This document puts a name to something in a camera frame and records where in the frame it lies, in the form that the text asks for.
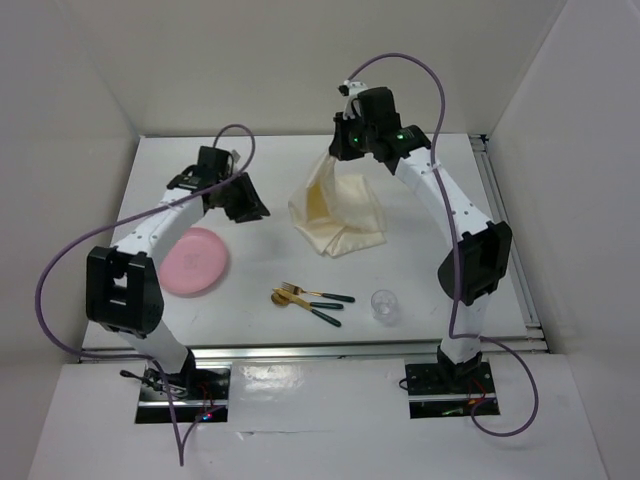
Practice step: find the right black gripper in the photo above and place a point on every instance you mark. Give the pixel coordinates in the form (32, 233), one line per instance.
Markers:
(340, 147)

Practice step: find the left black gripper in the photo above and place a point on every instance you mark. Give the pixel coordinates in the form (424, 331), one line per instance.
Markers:
(251, 206)

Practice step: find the cream cloth placemat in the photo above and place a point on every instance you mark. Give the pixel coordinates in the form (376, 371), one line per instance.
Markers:
(337, 214)

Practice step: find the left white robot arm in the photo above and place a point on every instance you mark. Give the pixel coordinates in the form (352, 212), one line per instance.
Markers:
(123, 292)

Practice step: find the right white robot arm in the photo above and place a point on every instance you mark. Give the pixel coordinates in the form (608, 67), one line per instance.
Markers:
(480, 248)

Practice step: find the pink plate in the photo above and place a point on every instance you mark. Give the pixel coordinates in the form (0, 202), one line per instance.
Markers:
(195, 264)

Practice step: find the clear drinking glass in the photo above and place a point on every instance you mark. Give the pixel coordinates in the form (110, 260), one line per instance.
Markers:
(385, 307)

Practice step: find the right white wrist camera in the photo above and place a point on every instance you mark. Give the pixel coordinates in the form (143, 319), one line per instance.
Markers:
(350, 90)

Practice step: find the gold spoon green handle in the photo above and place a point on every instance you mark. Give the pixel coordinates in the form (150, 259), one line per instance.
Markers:
(282, 301)

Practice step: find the gold fork green handle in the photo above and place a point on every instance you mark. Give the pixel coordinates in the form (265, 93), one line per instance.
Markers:
(297, 290)

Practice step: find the gold knife green handle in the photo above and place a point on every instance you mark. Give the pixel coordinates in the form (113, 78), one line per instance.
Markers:
(316, 312)

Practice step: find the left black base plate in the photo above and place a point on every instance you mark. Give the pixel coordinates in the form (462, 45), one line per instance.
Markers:
(206, 399)

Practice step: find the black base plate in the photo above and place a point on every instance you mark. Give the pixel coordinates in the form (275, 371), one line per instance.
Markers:
(206, 399)
(431, 394)

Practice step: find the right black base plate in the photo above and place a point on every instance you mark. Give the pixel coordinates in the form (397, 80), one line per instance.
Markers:
(431, 394)

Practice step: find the front aluminium rail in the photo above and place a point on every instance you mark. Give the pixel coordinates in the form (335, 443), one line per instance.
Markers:
(523, 345)

